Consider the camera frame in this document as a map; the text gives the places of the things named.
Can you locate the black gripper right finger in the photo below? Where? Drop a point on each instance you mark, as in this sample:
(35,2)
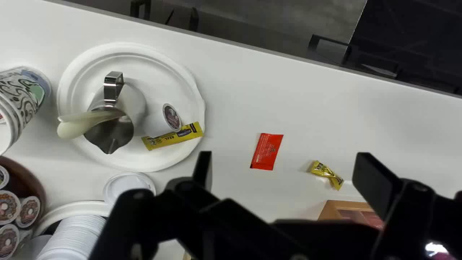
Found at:
(377,186)

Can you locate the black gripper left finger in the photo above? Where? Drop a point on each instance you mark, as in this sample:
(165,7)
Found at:
(202,168)

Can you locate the coffee pod with purple seal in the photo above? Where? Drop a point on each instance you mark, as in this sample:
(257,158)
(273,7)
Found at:
(171,116)

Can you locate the white cup lid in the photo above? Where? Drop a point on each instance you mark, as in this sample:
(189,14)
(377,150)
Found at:
(127,186)

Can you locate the white round plate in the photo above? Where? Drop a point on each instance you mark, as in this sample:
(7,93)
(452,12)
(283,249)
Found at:
(159,73)

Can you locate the wooden tea bag box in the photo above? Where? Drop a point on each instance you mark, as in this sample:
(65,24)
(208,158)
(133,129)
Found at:
(348,212)

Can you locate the flat yellow sugar packet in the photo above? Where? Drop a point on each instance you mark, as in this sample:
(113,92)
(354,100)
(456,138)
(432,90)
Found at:
(173,137)

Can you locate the crumpled yellow packet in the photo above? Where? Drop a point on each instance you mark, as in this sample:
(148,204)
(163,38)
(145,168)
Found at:
(325,173)

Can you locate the red sauce packet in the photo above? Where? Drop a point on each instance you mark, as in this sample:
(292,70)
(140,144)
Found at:
(266,151)

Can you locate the white round tray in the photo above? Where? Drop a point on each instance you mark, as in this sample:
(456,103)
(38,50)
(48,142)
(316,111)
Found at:
(62,210)

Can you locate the stack of white lids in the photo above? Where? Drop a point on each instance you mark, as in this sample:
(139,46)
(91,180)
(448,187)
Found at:
(72,241)

